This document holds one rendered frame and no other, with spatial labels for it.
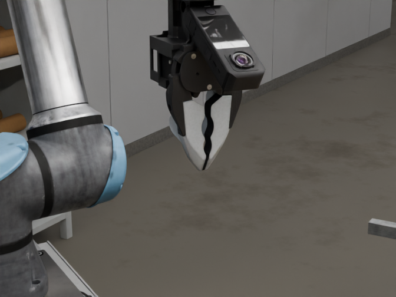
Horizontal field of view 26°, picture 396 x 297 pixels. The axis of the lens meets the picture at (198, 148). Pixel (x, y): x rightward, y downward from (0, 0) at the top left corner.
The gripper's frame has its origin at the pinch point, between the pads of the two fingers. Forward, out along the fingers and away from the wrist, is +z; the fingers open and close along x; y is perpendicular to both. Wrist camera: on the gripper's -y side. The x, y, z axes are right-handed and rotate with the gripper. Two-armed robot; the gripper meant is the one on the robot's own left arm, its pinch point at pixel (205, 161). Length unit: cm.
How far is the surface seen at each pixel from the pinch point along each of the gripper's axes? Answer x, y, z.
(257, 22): -283, 437, 76
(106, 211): -102, 286, 132
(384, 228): -83, 62, 50
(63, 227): -72, 266, 126
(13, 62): -50, 252, 44
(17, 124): -56, 271, 76
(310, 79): -352, 465, 133
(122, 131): -141, 356, 115
